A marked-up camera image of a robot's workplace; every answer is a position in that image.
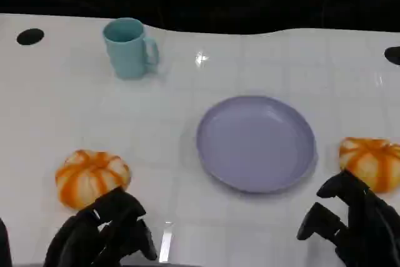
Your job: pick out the orange and white bread roll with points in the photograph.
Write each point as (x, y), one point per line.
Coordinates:
(372, 160)
(90, 173)

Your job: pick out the pale green mug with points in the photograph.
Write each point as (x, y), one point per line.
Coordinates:
(125, 57)

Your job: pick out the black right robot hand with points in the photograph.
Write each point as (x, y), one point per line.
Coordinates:
(372, 232)

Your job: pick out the lilac plate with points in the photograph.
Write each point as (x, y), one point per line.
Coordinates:
(256, 145)

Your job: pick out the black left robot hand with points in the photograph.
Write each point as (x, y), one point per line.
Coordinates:
(93, 235)

